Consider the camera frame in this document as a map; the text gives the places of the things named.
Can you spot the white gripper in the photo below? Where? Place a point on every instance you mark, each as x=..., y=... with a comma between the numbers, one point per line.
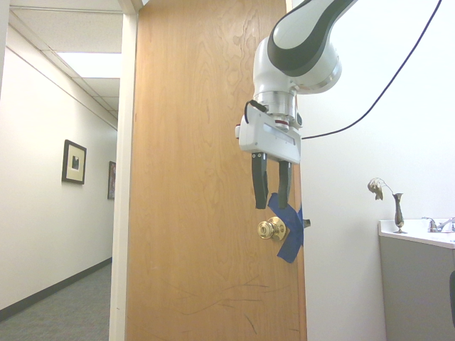
x=270, y=136

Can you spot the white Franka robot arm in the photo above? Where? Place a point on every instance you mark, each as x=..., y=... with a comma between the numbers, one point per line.
x=302, y=42

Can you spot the brass door knob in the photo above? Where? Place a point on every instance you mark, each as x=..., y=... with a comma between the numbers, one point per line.
x=271, y=229

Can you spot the brass door latch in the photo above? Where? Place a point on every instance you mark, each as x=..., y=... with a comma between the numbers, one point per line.
x=307, y=223

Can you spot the wooden door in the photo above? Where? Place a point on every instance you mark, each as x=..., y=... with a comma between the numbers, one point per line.
x=199, y=184

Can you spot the blue painter tape cross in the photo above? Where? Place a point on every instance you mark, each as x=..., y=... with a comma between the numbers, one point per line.
x=289, y=231

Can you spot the silver bud vase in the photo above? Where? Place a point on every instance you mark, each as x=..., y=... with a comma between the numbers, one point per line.
x=399, y=213

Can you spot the white vanity countertop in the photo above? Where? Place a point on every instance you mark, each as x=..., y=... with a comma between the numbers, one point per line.
x=414, y=231

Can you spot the small dark framed picture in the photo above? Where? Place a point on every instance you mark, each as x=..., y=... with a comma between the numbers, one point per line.
x=111, y=180

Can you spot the chrome sink faucet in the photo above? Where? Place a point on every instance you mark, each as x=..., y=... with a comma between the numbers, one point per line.
x=438, y=224

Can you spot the grey vanity cabinet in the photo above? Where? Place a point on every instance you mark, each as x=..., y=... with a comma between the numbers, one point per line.
x=416, y=287

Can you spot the large black framed picture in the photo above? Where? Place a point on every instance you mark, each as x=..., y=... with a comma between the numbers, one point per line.
x=74, y=162

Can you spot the fluorescent ceiling light panel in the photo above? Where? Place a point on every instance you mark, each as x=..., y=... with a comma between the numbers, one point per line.
x=90, y=63

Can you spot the white door frame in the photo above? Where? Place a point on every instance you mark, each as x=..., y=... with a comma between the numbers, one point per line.
x=122, y=170

